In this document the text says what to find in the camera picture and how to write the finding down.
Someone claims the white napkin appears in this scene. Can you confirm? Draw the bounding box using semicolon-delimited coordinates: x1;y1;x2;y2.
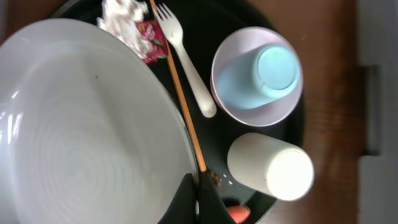
97;0;153;60

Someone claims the brown food scrap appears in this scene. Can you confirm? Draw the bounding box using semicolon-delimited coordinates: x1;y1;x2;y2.
206;170;222;189

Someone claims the white plastic fork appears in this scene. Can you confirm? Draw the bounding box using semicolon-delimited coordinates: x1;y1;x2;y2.
153;3;216;118

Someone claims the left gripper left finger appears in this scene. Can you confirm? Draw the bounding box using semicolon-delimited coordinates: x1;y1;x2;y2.
159;174;196;224

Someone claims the orange carrot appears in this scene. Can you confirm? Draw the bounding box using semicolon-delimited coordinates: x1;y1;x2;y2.
227;205;251;223

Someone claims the wooden chopstick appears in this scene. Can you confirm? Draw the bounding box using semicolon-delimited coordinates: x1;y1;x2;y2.
149;0;208;173

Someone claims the red snack wrapper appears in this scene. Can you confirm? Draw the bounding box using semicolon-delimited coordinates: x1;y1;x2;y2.
136;20;169;64

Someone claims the grey plate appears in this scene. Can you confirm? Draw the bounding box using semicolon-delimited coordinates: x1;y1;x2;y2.
1;19;198;223

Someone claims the white cup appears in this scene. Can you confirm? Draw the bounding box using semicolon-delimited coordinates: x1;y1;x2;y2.
227;133;315;201

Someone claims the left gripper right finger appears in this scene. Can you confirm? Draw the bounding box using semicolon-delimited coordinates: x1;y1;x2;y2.
198;172;236;224

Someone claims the white bowl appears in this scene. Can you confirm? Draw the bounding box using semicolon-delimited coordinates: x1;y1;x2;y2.
210;27;303;127

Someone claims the grey dishwasher rack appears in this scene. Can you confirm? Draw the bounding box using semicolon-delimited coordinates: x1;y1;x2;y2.
357;0;398;224

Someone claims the light blue cup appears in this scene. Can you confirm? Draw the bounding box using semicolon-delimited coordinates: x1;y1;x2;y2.
216;44;300;110

